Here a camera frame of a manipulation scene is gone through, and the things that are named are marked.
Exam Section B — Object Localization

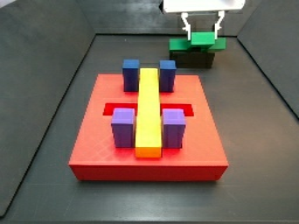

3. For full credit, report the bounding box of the green U-shaped block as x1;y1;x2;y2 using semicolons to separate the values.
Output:
169;31;226;53

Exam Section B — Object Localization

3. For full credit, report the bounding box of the yellow long bar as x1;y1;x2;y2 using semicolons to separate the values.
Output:
134;68;162;158

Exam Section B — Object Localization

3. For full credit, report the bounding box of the black fixture bracket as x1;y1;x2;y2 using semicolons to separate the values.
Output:
169;52;214;69

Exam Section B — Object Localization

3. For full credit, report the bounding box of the red base board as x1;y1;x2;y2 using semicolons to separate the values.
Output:
69;74;229;181

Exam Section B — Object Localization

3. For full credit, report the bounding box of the dark blue right post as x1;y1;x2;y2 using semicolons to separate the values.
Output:
158;60;176;92

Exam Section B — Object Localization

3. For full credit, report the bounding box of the dark blue left post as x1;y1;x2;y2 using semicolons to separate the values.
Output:
122;59;138;92

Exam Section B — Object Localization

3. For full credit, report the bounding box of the purple left post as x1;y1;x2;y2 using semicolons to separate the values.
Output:
110;108;134;148

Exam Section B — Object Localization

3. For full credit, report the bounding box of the purple post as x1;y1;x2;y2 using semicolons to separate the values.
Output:
110;108;134;148
162;108;185;149

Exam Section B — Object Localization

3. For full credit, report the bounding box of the dark blue post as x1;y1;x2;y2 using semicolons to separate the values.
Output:
122;59;138;92
158;60;176;92

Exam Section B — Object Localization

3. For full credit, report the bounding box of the purple right post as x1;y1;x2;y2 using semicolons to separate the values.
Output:
162;108;185;149

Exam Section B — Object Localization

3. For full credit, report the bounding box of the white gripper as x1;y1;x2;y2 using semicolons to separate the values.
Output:
158;0;246;41

